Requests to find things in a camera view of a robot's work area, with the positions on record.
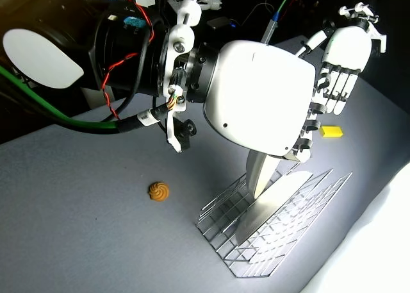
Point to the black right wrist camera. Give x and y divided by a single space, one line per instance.
185 132

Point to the white plate with smudged centre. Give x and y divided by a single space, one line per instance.
272 206

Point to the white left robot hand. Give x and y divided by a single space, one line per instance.
349 49

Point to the orange swirl cookie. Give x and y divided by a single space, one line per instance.
159 191

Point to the white backdrop cloth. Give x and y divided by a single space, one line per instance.
378 241

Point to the yellow rectangular block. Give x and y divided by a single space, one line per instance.
332 131

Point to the black box with blue light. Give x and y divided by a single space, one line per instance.
221 23

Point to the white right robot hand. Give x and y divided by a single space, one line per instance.
256 94

